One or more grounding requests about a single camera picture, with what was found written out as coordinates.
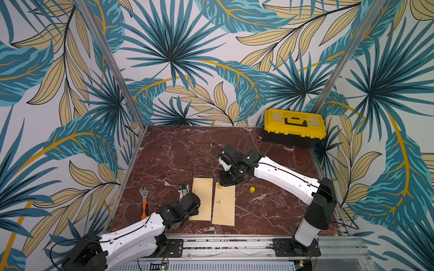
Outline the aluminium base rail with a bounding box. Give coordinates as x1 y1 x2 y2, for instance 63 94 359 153
165 234 373 264

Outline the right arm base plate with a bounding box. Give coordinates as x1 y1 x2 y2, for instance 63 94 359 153
269 238 321 257

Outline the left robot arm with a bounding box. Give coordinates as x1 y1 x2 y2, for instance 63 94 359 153
61 193 201 271

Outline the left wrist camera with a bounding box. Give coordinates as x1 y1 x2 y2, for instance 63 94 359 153
178 184 190 200

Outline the yellow black toolbox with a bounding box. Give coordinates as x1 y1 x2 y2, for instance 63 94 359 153
262 108 327 149

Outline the orange handled wrench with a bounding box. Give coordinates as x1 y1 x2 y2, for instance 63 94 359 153
139 186 149 220

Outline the manila envelope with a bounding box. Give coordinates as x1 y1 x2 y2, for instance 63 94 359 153
212 183 236 227
190 178 213 221

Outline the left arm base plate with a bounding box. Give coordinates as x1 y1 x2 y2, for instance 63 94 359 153
155 239 184 258

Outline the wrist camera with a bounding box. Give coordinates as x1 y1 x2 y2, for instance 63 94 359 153
218 157 232 172
178 184 190 200

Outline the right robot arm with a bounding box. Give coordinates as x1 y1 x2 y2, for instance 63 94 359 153
218 146 338 257

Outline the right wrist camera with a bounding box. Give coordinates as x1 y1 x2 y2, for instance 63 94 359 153
218 157 232 172

